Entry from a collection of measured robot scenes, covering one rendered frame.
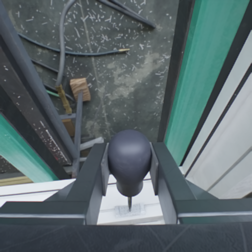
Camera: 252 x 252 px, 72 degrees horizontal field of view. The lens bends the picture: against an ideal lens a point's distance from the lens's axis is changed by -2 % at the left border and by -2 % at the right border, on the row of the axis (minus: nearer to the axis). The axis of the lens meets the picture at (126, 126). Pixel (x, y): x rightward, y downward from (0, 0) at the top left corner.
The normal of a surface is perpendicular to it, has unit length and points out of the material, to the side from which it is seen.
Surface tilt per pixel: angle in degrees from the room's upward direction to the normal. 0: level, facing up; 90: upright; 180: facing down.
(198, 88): 0
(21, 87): 0
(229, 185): 90
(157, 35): 0
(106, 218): 90
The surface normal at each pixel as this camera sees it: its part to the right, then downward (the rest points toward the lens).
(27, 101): 0.11, 0.78
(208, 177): -0.99, 0.11
